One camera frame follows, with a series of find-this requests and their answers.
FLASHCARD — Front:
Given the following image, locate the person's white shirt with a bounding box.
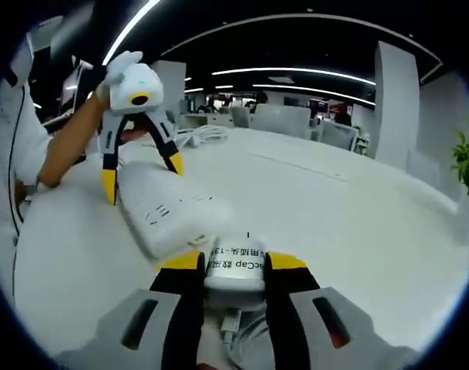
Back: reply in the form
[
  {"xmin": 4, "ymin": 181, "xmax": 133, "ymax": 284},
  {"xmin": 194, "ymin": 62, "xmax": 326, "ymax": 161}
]
[{"xmin": 0, "ymin": 82, "xmax": 56, "ymax": 240}]

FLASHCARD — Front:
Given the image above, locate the white power strip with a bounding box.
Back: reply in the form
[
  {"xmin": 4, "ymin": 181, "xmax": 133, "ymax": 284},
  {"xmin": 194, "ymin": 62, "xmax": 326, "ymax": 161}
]
[{"xmin": 116, "ymin": 160, "xmax": 236, "ymax": 260}]

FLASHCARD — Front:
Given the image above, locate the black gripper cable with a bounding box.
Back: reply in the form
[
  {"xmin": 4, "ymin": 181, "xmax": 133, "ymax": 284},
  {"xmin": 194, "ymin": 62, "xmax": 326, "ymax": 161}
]
[{"xmin": 5, "ymin": 75, "xmax": 29, "ymax": 247}]

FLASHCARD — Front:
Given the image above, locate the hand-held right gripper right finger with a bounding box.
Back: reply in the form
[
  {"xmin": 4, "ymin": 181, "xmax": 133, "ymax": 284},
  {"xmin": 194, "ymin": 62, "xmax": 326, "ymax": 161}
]
[{"xmin": 262, "ymin": 250, "xmax": 420, "ymax": 370}]

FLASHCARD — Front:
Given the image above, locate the person's left hand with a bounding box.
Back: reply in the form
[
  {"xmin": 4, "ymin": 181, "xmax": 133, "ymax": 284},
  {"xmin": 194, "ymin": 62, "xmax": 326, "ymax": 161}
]
[{"xmin": 91, "ymin": 50, "xmax": 145, "ymax": 107}]

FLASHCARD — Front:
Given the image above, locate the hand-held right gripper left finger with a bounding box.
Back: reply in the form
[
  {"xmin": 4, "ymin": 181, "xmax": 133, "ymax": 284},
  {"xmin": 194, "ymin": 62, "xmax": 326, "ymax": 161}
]
[{"xmin": 55, "ymin": 251, "xmax": 208, "ymax": 370}]

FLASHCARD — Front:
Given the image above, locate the bundled white extension cord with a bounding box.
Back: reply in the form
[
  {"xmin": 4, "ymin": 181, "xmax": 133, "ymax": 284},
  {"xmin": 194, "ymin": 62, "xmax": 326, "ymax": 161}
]
[{"xmin": 174, "ymin": 124, "xmax": 230, "ymax": 150}]

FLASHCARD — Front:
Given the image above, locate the computer monitor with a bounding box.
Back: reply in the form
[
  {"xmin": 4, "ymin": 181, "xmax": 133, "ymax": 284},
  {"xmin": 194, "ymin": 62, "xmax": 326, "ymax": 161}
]
[{"xmin": 58, "ymin": 63, "xmax": 93, "ymax": 119}]

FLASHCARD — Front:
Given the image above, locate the straight ceiling light strip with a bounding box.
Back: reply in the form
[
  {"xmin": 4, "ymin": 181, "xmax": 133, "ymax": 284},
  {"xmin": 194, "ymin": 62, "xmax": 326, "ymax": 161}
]
[{"xmin": 102, "ymin": 0, "xmax": 161, "ymax": 66}]

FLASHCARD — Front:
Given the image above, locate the wide white chair back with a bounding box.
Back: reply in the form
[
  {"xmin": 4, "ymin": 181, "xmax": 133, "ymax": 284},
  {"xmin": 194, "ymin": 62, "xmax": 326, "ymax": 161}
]
[{"xmin": 251, "ymin": 104, "xmax": 312, "ymax": 140}]

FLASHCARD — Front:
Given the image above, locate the person's right hand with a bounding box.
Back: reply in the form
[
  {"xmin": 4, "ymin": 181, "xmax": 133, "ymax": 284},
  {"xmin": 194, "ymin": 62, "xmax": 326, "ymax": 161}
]
[{"xmin": 198, "ymin": 318, "xmax": 275, "ymax": 370}]

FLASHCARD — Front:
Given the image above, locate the curved ceiling light strip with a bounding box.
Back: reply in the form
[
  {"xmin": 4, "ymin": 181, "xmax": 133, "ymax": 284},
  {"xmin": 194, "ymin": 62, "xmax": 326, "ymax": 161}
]
[{"xmin": 211, "ymin": 67, "xmax": 376, "ymax": 86}]

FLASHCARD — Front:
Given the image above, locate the white mesh office chair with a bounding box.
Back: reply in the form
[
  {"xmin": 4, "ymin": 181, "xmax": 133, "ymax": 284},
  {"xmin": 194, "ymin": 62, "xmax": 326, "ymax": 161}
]
[
  {"xmin": 228, "ymin": 106, "xmax": 251, "ymax": 129},
  {"xmin": 320, "ymin": 122, "xmax": 358, "ymax": 150}
]

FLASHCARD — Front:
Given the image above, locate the white worn device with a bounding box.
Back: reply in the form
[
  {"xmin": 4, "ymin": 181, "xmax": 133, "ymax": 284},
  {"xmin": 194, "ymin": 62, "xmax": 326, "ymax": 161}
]
[{"xmin": 9, "ymin": 15, "xmax": 65, "ymax": 82}]

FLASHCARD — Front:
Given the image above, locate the white charger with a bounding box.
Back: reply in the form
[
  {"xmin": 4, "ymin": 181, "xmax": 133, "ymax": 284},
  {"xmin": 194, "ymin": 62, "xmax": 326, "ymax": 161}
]
[{"xmin": 202, "ymin": 232, "xmax": 269, "ymax": 302}]

